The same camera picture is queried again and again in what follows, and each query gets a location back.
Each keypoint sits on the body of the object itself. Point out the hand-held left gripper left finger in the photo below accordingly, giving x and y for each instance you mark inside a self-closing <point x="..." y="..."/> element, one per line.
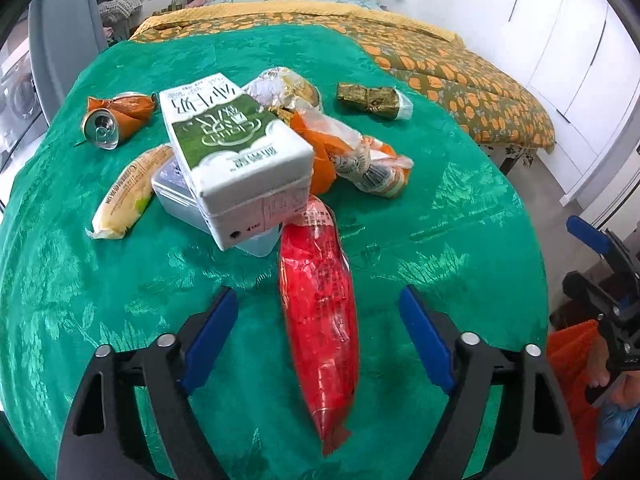
<point x="210" y="340"/>

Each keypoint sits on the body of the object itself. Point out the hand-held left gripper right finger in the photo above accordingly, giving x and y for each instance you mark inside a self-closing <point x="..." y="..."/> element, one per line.
<point x="425" y="340"/>

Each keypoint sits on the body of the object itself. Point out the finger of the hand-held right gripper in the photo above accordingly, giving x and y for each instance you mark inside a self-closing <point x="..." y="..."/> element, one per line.
<point x="585" y="287"/>
<point x="589" y="234"/>

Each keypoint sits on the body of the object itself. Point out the red plastic snack wrapper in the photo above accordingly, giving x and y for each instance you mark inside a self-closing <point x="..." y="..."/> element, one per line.
<point x="320" y="310"/>

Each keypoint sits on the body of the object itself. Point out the clear plastic food box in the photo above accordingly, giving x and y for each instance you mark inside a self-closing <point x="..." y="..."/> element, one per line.
<point x="172" y="195"/>

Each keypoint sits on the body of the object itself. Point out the yellow snack packet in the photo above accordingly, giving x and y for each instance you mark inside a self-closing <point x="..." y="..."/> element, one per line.
<point x="125" y="190"/>

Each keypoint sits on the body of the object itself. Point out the orange clear plastic wrapper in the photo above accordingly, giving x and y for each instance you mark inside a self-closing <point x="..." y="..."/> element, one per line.
<point x="370" y="170"/>

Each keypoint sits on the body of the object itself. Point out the green white milk carton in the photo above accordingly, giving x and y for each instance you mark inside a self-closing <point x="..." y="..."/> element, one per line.
<point x="235" y="160"/>

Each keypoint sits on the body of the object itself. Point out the crushed orange drink can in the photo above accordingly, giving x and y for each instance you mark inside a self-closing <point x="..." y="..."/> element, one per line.
<point x="125" y="115"/>

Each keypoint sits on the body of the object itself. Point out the dark green gold packet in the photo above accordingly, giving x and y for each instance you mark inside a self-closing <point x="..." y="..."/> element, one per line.
<point x="370" y="97"/>

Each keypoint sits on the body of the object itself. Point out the silver foil snack bag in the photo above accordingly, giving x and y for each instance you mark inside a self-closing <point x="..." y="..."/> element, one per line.
<point x="280" y="85"/>

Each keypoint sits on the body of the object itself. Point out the person's right hand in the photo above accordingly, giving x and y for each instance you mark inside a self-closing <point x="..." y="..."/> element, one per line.
<point x="597" y="365"/>

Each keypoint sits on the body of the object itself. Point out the blue cloth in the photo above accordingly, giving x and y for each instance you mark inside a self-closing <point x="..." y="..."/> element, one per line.
<point x="620" y="430"/>

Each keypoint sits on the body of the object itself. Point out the green patterned tablecloth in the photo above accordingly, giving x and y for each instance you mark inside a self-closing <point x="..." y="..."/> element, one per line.
<point x="425" y="210"/>

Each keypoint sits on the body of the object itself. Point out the white wardrobe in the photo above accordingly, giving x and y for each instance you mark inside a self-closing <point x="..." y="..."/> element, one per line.
<point x="565" y="35"/>

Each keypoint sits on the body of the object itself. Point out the orange patterned bedspread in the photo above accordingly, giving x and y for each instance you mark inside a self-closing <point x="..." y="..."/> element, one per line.
<point x="450" y="75"/>

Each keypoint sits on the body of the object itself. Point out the washing machine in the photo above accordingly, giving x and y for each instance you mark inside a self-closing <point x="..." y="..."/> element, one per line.
<point x="20" y="100"/>

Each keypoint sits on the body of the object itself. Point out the grey chair back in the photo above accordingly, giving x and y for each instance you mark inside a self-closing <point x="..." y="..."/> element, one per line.
<point x="60" y="35"/>

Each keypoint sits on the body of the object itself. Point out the pile of clothes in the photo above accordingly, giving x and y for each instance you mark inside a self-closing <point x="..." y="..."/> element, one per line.
<point x="117" y="5"/>

